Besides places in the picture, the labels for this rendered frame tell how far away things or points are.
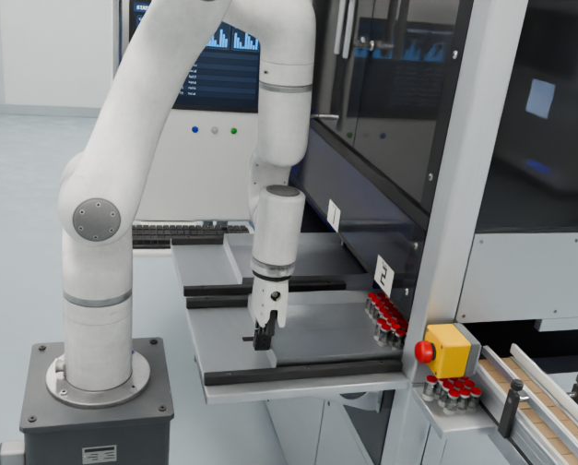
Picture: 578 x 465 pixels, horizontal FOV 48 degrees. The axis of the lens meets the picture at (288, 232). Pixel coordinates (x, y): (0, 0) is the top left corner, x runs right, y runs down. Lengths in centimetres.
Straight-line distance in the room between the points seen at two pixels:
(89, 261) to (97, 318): 10
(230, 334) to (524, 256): 61
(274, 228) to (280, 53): 30
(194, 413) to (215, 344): 124
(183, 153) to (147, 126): 101
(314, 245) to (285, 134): 79
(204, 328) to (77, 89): 537
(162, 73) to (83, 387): 58
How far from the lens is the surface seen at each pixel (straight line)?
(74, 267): 116
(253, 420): 257
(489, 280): 128
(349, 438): 168
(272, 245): 117
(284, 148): 110
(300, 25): 107
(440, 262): 121
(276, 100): 109
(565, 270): 137
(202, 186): 210
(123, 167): 104
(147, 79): 104
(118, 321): 119
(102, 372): 123
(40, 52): 661
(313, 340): 140
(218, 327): 142
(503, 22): 112
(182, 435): 249
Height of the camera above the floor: 162
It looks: 23 degrees down
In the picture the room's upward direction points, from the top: 6 degrees clockwise
